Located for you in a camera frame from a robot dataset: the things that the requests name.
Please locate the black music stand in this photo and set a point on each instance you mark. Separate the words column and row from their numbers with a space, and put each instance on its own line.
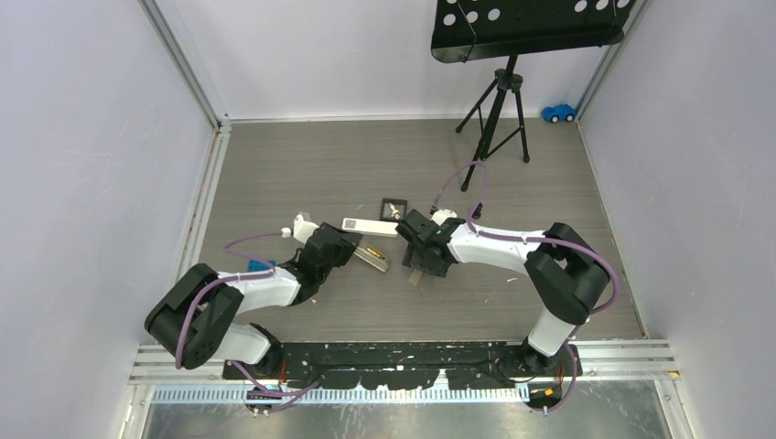
column 475, row 30

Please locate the black chess piece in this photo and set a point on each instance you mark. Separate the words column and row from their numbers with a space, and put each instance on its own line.
column 477, row 212

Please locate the white remote control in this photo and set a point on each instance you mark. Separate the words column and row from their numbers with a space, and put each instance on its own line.
column 380, row 264
column 370, row 227

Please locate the blue toy car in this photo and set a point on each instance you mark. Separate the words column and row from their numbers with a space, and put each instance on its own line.
column 558, row 113

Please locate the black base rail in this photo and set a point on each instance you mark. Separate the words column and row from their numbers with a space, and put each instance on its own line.
column 404, row 366

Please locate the blue toy brick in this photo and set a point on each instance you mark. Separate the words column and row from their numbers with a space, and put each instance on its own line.
column 257, row 266

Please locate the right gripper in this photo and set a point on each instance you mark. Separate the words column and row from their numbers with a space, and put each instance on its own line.
column 413, row 257

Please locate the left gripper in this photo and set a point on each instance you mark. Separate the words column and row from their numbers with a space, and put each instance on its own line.
column 347, row 244

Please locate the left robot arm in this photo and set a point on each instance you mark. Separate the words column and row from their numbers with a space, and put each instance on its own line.
column 194, row 321

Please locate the beige battery cover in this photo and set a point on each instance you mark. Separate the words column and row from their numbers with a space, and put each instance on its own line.
column 415, row 276

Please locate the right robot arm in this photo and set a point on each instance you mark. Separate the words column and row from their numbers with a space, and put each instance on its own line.
column 573, row 281

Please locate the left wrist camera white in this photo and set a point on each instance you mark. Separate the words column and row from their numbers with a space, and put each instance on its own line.
column 303, row 225

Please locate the black framed display case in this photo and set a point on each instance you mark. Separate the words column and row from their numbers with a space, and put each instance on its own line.
column 393, row 209

